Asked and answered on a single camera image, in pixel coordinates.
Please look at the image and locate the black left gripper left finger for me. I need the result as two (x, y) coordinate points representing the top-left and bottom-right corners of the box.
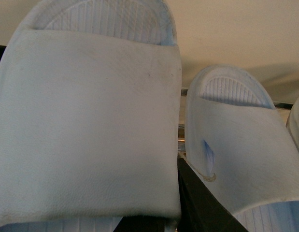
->
(114, 216), (171, 232)

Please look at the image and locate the black metal shoe rack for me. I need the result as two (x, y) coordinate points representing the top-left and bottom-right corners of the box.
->
(0, 44), (296, 152)

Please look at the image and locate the light blue slide slipper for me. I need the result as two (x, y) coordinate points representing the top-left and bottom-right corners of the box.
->
(185, 65), (299, 232)
(0, 0), (182, 232)

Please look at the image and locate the grey knit sneaker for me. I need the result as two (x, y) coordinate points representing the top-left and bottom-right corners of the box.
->
(286, 97), (299, 152)

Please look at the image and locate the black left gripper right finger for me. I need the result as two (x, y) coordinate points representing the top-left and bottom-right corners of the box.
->
(177, 158), (247, 232)

